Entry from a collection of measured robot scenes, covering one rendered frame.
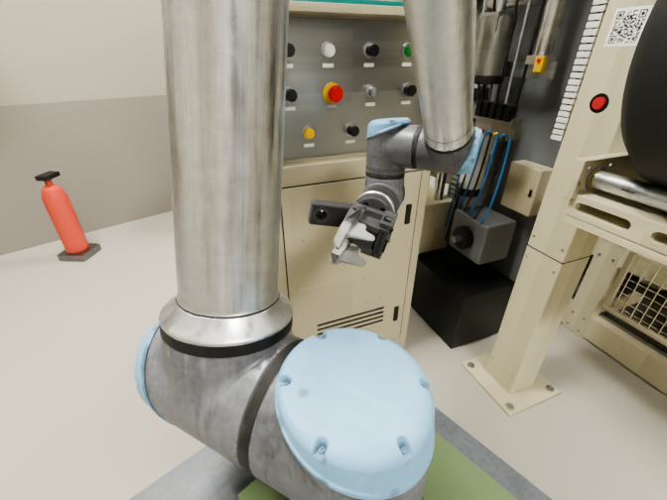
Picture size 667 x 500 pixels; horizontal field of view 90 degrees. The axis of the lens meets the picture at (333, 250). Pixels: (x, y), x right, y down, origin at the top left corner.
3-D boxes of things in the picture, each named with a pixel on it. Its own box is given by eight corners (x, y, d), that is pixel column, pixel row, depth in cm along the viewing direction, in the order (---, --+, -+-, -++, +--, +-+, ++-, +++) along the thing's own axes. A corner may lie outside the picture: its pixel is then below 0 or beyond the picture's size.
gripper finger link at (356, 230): (371, 241, 50) (381, 224, 58) (334, 228, 51) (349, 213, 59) (365, 259, 51) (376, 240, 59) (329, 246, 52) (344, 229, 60)
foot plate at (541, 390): (460, 363, 146) (461, 360, 145) (507, 346, 155) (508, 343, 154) (509, 417, 125) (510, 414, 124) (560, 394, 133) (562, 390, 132)
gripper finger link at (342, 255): (360, 272, 52) (375, 243, 60) (326, 258, 53) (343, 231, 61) (356, 287, 54) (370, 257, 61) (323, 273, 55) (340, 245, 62)
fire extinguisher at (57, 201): (97, 242, 240) (66, 166, 212) (105, 255, 225) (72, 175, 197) (57, 254, 227) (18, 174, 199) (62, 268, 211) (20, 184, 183)
